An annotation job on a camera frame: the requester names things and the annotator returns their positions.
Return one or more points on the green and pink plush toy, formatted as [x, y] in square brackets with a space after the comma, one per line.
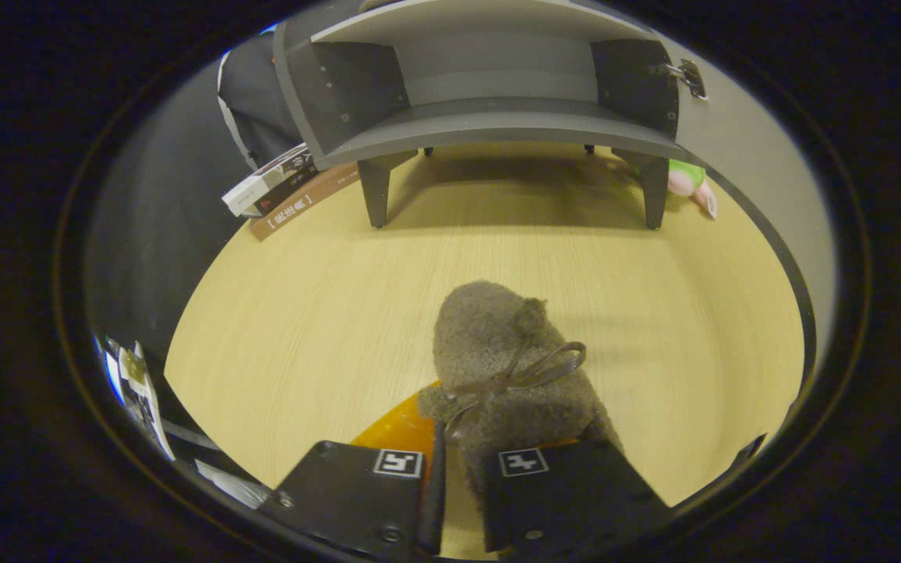
[685, 184]

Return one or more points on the black backdrop cloth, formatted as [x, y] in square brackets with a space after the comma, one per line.
[263, 109]

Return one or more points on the brown fuzzy shoe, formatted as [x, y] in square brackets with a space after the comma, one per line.
[489, 336]

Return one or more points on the grey shoe cabinet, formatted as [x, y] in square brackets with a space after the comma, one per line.
[497, 121]

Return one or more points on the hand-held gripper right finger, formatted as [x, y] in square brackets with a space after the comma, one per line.
[576, 493]

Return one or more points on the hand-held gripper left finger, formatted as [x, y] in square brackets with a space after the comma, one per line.
[433, 500]

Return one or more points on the dark book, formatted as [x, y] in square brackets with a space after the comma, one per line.
[288, 191]

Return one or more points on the white and blue printed item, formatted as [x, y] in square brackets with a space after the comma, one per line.
[138, 383]

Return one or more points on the metal door hinge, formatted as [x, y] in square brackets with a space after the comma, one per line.
[689, 76]

